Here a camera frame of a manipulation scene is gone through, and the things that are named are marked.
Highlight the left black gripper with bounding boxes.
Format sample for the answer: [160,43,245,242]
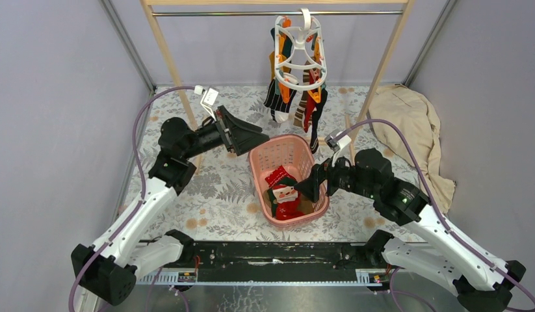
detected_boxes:
[181,106,269,161]

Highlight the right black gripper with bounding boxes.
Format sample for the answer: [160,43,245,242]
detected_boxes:
[293,147,377,202]

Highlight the red santa sock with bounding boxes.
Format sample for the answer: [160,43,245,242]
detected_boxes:
[271,185,305,220]

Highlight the red snowflake sock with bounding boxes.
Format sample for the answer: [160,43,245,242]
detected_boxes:
[265,166,297,187]

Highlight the dark green knit sock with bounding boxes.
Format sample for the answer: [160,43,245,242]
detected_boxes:
[267,188,278,218]

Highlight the white clip sock hanger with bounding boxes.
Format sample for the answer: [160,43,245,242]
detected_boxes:
[274,8,328,92]

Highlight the tan brown sock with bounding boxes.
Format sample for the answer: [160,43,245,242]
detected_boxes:
[298,200,315,215]

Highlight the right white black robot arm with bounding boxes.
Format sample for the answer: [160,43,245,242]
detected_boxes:
[295,149,526,311]

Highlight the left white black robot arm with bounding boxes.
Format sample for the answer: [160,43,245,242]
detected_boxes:
[70,106,270,306]

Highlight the pink plastic laundry basket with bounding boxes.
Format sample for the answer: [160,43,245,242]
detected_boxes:
[249,135,330,228]

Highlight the black white striped sock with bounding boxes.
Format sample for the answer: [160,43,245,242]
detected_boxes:
[263,79,296,124]

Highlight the brown white striped sock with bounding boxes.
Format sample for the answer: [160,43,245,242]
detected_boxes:
[293,70,311,133]

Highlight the mustard yellow sock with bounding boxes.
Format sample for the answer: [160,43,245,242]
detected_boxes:
[268,51,278,79]

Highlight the teal sock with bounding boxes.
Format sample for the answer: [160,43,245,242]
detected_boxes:
[278,32,293,61]

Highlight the beige cloth pile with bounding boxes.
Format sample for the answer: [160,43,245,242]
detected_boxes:
[369,84,456,214]

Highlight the wooden clothes rack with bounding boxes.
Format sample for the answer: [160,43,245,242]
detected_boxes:
[139,0,416,173]

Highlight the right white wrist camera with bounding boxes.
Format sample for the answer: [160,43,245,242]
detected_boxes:
[324,130,351,167]

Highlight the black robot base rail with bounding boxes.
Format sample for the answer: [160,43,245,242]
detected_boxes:
[164,241,392,287]

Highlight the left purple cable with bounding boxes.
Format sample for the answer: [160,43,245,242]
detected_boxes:
[68,86,197,312]

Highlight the purple cable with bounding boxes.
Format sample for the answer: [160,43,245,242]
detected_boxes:
[333,118,535,312]
[68,86,197,312]

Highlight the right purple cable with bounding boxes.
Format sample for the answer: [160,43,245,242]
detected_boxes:
[333,118,535,312]

